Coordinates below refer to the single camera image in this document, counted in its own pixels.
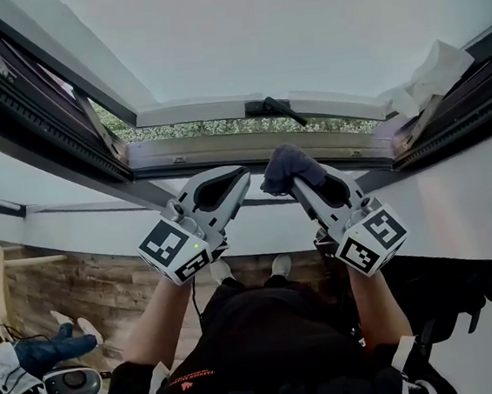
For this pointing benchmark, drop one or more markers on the person's right forearm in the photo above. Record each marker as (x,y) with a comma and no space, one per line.
(378,309)

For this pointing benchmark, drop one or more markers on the white crumpled paper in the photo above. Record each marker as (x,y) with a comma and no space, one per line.
(434,71)

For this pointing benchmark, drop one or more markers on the person's black shirt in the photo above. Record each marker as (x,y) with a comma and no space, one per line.
(267,355)

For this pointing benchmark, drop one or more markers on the green hedge outside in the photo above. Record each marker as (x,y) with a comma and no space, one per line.
(221,126)

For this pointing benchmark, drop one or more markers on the person's left white shoe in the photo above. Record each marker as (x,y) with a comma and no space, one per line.
(221,271)

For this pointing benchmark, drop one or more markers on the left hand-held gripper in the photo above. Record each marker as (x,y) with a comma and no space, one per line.
(164,246)

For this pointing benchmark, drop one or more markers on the person's left forearm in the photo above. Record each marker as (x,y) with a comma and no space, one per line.
(159,327)

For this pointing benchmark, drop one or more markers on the black office chair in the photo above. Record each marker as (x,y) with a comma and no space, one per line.
(457,292)

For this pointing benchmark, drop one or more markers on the person's white shoe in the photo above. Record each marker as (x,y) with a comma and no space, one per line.
(281,266)
(221,271)

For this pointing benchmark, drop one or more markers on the person's right white shoe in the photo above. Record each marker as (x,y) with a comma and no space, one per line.
(281,266)

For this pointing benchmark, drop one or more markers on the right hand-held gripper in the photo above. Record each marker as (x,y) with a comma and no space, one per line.
(385,229)

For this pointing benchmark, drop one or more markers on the dark blue cleaning cloth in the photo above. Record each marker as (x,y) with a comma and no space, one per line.
(288,165)

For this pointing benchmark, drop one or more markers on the person's black trousers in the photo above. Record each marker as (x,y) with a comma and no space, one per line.
(233,286)

